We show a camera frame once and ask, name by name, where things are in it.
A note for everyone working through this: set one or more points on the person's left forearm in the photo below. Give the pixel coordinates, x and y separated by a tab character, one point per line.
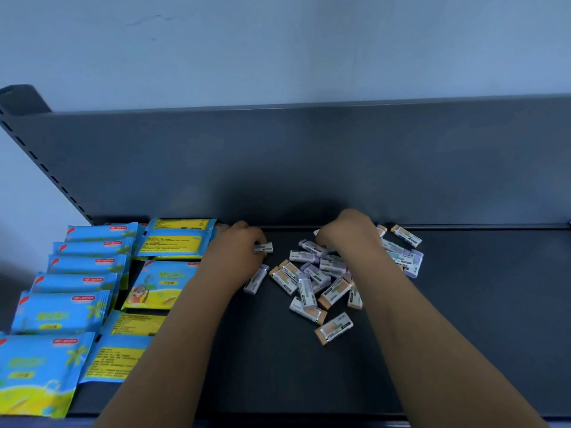
178	352

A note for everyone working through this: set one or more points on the pile of small erasers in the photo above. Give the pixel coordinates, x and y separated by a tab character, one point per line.
312	280

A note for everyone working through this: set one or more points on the person's right hand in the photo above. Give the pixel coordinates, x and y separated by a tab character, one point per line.
354	240

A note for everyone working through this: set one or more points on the grey slotted shelf post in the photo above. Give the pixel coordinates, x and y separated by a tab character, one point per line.
22	100

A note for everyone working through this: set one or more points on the shelf front price rail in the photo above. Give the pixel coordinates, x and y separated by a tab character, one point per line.
290	424

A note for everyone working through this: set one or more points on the stack of blue yellow packets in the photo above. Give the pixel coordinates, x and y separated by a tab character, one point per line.
58	307

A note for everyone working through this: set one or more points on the person's right forearm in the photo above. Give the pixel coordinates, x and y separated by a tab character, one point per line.
437	352

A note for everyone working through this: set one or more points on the person's left hand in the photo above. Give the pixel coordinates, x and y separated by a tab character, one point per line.
229	258

